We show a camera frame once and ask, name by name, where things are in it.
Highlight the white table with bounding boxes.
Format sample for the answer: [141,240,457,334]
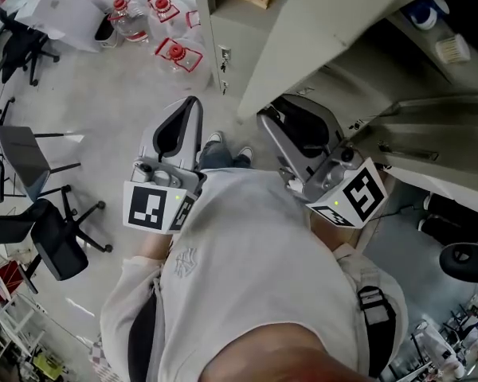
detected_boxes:
[14,0,119,53]

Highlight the person's grey sweatshirt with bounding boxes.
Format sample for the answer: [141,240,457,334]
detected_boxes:
[99,167,409,382]

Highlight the person's blue jeans legs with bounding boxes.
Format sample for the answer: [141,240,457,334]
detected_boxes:
[198,139,253,171]

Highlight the checkered floor mat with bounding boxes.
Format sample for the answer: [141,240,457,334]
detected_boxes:
[87,333,119,382]

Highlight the clear cotton swab container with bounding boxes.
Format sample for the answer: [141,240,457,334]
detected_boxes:
[434,33,472,66]

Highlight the large grey locker door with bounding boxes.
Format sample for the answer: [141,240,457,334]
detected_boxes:
[237,0,477,123]

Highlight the black round stool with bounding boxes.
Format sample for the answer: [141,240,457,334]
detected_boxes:
[439,242,478,285]

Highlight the locker key bunch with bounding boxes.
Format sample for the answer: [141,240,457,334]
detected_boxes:
[218,45,233,74]

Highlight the black cable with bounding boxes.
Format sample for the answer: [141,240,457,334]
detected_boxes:
[376,200,414,219]

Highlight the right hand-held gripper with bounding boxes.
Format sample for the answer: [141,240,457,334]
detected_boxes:
[256,92,390,230]

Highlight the clear bottle with red cap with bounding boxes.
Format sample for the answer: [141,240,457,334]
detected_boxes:
[106,0,151,44]
[154,37,210,92]
[146,0,181,25]

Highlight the grey seat chair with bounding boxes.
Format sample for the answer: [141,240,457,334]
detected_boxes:
[0,124,83,203]

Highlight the grey locker door with latch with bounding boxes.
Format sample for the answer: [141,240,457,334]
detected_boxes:
[342,95,478,211]

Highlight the person's left forearm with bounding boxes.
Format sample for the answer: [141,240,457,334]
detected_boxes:
[137,231,174,263]

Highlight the black backpack strap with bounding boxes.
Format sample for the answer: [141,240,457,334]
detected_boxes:
[355,284,398,378]

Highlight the person's right forearm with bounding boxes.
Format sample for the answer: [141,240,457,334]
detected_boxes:
[309,208,370,254]

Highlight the grey metal locker cabinet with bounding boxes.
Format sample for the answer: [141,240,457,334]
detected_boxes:
[190,0,478,214]

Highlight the blue and white container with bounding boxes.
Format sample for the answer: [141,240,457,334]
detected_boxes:
[399,0,451,32]

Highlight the white wire rack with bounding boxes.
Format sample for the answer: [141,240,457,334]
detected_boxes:
[0,291,49,376]

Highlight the black waste bin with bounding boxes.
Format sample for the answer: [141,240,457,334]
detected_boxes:
[94,14,123,50]

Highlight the black office chair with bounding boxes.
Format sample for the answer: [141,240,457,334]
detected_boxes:
[0,0,61,88]
[0,184,115,296]

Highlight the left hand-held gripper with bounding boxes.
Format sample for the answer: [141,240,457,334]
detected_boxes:
[122,95,208,235]

